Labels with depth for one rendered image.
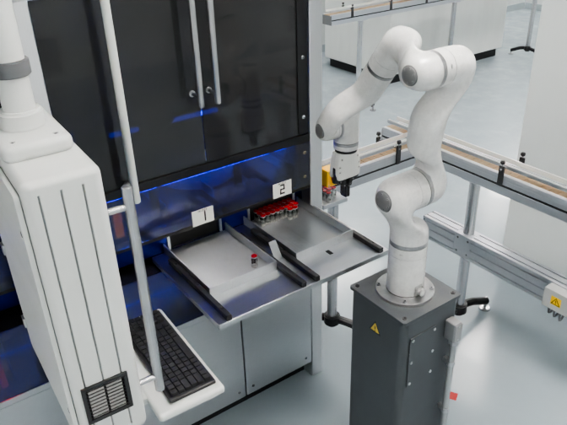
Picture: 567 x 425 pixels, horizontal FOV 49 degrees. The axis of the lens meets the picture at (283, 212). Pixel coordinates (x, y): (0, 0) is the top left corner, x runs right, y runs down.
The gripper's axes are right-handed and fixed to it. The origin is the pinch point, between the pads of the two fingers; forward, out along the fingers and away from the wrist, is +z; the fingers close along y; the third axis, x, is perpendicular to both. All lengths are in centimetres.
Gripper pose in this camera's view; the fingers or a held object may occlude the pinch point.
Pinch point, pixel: (345, 190)
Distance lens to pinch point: 215.8
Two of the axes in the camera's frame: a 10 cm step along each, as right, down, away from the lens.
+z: 0.3, 8.8, 4.8
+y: -8.2, 3.0, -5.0
